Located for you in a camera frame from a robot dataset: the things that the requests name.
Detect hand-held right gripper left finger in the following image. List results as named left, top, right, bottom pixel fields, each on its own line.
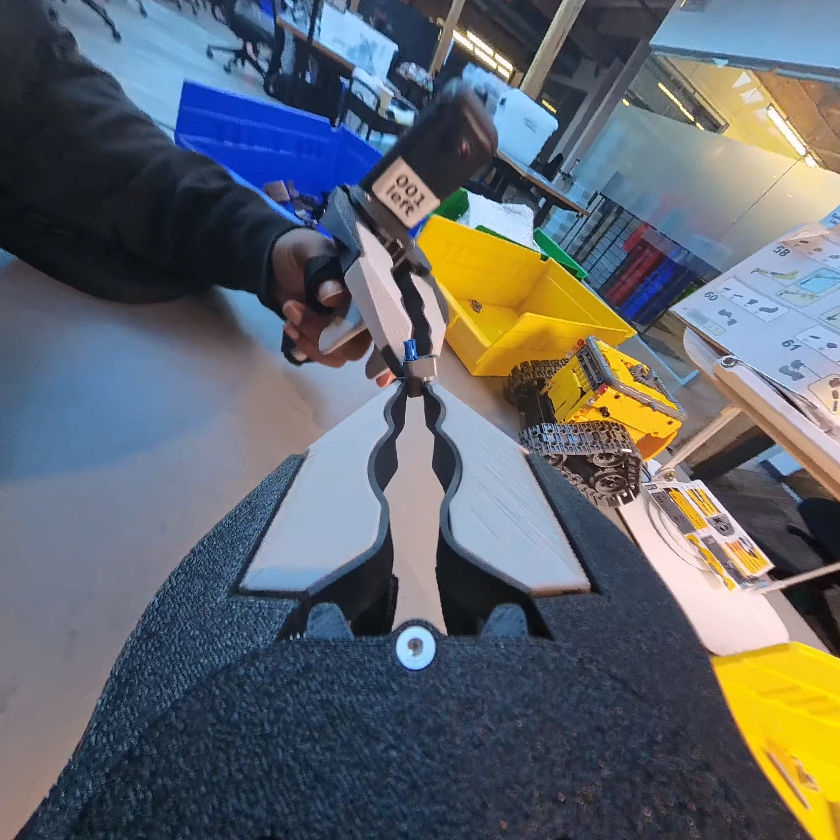
left=239, top=382, right=406, bottom=636

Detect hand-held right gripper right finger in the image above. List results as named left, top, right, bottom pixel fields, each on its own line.
left=423, top=382, right=592, bottom=636

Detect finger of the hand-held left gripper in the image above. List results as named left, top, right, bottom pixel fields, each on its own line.
left=343, top=225, right=416, bottom=380
left=410, top=271, right=450, bottom=358

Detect grey two-hole connector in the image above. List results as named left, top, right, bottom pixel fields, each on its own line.
left=403, top=354, right=439, bottom=399

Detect person's left forearm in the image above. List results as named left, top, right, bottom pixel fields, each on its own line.
left=0, top=0, right=301, bottom=304

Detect grey desk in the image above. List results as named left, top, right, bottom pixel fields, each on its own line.
left=0, top=249, right=828, bottom=834

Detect person's left hand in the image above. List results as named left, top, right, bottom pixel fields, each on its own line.
left=271, top=226, right=376, bottom=370

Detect yellow parts bin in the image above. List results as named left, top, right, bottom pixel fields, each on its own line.
left=712, top=642, right=840, bottom=840
left=416, top=213, right=637, bottom=378

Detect white plastic container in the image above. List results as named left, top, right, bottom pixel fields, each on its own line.
left=491, top=85, right=560, bottom=166

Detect white foam sheet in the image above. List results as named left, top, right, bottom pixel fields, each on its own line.
left=462, top=192, right=540, bottom=249

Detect dark work table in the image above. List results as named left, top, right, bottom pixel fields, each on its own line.
left=495, top=147, right=592, bottom=219

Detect yellow tracked brick bulldozer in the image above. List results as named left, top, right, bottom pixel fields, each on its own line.
left=504, top=336, right=688, bottom=509

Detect green storage bin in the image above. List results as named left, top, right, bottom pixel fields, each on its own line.
left=433, top=189, right=590, bottom=281

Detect blue storage bin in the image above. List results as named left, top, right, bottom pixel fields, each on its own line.
left=174, top=79, right=386, bottom=227

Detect yellow printed leaflet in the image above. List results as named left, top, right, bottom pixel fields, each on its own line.
left=643, top=479, right=777, bottom=592

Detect shelf of coloured bins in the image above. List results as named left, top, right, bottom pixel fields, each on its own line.
left=577, top=197, right=721, bottom=327

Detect black office chair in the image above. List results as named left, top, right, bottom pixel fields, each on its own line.
left=205, top=0, right=284, bottom=80

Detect instruction booklet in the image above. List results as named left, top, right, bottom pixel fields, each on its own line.
left=669, top=206, right=840, bottom=421

